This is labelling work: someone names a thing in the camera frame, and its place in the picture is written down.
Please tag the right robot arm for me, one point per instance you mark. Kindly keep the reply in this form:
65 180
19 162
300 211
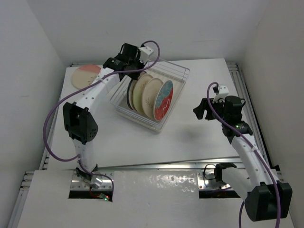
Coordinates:
265 197

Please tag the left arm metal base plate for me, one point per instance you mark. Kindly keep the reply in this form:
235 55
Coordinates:
82 181

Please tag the cream and pink plate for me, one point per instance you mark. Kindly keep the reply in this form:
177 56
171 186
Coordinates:
84 76

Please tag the cream and green plate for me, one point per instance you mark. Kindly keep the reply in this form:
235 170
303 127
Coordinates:
138 92

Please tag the aluminium frame rail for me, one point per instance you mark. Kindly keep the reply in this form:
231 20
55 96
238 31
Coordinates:
241 88

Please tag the cream plate with leaf sprig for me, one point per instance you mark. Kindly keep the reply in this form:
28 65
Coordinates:
148 96

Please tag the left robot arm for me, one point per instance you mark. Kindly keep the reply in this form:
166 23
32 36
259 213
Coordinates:
78 116

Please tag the red and blue plate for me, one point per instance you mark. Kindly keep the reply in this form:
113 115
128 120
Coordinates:
163 100

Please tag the blue floral rimmed plate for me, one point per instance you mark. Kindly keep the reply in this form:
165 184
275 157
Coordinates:
129 98

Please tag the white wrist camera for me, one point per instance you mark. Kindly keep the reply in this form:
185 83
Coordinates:
145 53
221 92

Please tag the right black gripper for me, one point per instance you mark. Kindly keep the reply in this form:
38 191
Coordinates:
199 110

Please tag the small circuit board with LEDs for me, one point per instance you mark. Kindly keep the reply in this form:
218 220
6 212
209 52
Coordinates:
96 195

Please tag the white wire dish rack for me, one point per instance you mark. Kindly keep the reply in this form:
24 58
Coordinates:
163 70

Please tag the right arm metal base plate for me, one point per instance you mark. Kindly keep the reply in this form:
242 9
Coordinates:
206 180

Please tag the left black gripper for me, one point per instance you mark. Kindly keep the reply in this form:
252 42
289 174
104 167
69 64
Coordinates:
137 59

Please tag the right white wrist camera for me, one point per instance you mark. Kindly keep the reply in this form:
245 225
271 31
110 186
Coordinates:
221 92

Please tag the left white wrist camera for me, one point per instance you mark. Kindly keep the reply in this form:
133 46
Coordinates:
145 53

